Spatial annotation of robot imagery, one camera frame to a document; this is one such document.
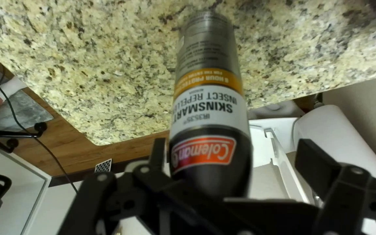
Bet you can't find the thin black cable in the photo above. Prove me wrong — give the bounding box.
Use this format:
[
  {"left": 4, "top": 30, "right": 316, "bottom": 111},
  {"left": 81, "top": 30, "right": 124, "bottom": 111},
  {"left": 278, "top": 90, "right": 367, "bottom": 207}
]
[{"left": 0, "top": 70, "right": 81, "bottom": 193}]

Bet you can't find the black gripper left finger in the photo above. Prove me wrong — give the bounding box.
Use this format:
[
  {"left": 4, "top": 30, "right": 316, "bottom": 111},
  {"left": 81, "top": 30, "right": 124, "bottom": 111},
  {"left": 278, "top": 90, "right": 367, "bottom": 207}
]
[{"left": 56, "top": 137, "right": 172, "bottom": 235}]

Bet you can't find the white toilet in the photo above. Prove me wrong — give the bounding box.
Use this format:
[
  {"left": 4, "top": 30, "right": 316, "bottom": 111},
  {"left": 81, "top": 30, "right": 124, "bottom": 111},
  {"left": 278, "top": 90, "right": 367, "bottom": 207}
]
[{"left": 248, "top": 101, "right": 376, "bottom": 235}]

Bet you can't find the silver spray bottle orange cap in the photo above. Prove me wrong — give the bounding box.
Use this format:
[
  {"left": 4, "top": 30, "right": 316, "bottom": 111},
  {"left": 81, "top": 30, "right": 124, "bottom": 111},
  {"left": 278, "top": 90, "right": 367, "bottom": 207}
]
[{"left": 166, "top": 10, "right": 254, "bottom": 199}]

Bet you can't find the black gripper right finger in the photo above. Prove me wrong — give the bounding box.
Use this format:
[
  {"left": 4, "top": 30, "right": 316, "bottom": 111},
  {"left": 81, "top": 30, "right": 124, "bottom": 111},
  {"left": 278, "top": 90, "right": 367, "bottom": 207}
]
[{"left": 294, "top": 137, "right": 376, "bottom": 235}]

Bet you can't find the floor vent grille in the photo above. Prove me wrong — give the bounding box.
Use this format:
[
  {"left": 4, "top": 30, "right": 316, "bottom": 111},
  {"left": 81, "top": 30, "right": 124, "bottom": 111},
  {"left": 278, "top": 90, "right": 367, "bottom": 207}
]
[{"left": 92, "top": 156, "right": 113, "bottom": 175}]

